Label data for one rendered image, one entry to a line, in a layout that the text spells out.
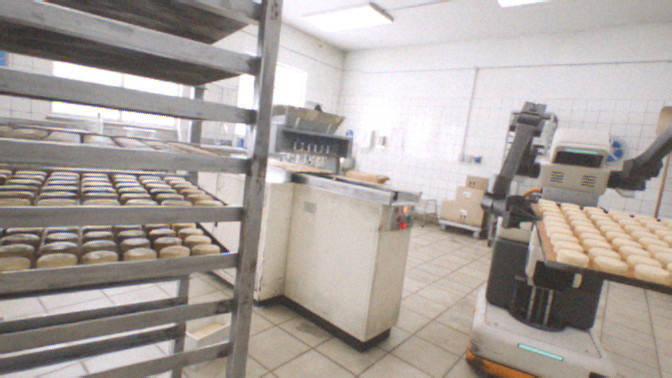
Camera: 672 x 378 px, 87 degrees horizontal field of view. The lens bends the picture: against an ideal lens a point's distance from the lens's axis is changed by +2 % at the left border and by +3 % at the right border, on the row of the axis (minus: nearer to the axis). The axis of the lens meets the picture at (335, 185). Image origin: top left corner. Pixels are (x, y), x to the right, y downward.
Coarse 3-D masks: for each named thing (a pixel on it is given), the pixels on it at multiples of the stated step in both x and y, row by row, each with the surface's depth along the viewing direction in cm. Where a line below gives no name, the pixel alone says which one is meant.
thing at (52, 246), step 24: (0, 240) 65; (24, 240) 61; (48, 240) 63; (72, 240) 65; (96, 240) 67; (120, 240) 70; (144, 240) 69; (168, 240) 70; (192, 240) 72; (0, 264) 51; (24, 264) 52; (48, 264) 53; (72, 264) 55
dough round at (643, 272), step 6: (636, 270) 64; (642, 270) 63; (648, 270) 63; (654, 270) 63; (660, 270) 64; (636, 276) 64; (642, 276) 63; (648, 276) 62; (654, 276) 62; (660, 276) 61; (666, 276) 61; (654, 282) 62; (660, 282) 61; (666, 282) 61
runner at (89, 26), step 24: (0, 0) 43; (24, 0) 45; (24, 24) 47; (48, 24) 46; (72, 24) 48; (96, 24) 49; (120, 24) 51; (144, 48) 53; (168, 48) 55; (192, 48) 57; (216, 48) 59; (240, 72) 63
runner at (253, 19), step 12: (180, 0) 56; (192, 0) 56; (204, 0) 56; (216, 0) 57; (228, 0) 58; (240, 0) 60; (216, 12) 60; (228, 12) 59; (240, 12) 60; (252, 12) 61; (252, 24) 64
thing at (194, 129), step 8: (192, 88) 98; (192, 96) 98; (200, 96) 98; (192, 128) 98; (200, 128) 99; (192, 136) 99; (200, 136) 100; (184, 280) 104; (176, 288) 105; (184, 288) 104; (176, 344) 106; (184, 344) 107; (176, 352) 106; (176, 376) 107
